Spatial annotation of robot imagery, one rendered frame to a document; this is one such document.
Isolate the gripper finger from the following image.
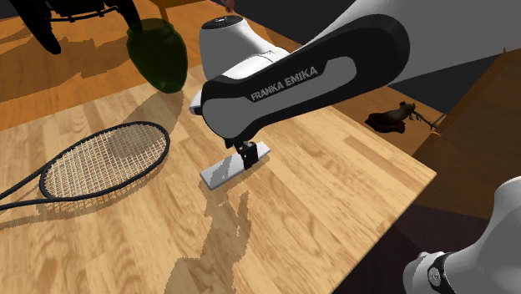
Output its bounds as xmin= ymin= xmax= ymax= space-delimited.
xmin=238 ymin=140 xmax=259 ymax=170

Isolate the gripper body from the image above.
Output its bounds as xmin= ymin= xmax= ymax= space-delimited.
xmin=223 ymin=137 xmax=247 ymax=155

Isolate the grey flat tablet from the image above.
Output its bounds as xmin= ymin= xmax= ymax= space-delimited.
xmin=199 ymin=140 xmax=272 ymax=192

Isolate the dark green vase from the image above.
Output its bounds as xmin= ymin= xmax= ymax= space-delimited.
xmin=125 ymin=18 xmax=190 ymax=95

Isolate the black tennis racket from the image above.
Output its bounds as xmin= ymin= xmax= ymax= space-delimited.
xmin=0 ymin=120 xmax=171 ymax=213

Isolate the brown animal figure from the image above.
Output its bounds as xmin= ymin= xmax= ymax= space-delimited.
xmin=364 ymin=101 xmax=443 ymax=135

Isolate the brown wooden cabinet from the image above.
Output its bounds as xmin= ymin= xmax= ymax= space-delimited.
xmin=411 ymin=46 xmax=521 ymax=221

